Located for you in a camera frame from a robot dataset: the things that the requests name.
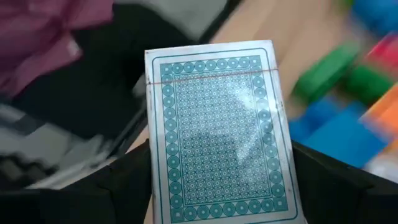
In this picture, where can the teal patterned card deck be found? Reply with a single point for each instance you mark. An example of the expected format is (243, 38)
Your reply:
(217, 130)

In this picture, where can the red toy brick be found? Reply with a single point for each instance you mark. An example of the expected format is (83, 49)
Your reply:
(384, 51)

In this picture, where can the person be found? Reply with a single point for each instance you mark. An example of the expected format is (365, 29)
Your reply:
(37, 40)

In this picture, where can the green toy brick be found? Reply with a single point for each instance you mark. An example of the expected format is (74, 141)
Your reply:
(326, 73)
(368, 84)

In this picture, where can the blue rectangular toy brick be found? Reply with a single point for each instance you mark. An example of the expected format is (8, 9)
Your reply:
(373, 15)

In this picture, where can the orange sloped toy brick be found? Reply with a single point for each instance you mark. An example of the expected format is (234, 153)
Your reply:
(384, 112)

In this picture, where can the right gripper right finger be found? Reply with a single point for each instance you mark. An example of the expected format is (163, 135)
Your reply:
(335, 193)

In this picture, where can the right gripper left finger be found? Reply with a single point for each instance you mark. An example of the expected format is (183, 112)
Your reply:
(118, 193)

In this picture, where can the large blue rounded toy brick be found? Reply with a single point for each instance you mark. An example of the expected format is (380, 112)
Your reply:
(339, 137)

